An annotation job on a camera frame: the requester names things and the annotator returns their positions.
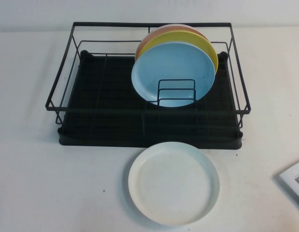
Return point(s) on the white round plate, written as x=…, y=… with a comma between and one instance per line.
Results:
x=173, y=186

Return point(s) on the blue round plate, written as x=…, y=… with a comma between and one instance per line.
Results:
x=173, y=65

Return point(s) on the orange round plate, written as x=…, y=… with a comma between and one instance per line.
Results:
x=164, y=31

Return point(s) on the yellow round plate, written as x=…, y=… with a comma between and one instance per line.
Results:
x=188, y=37

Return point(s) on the pale pink round plate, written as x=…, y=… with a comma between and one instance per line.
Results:
x=174, y=24

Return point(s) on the black plastic drip tray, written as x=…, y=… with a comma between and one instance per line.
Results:
x=103, y=135

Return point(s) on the white paper with QR code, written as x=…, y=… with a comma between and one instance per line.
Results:
x=294, y=176

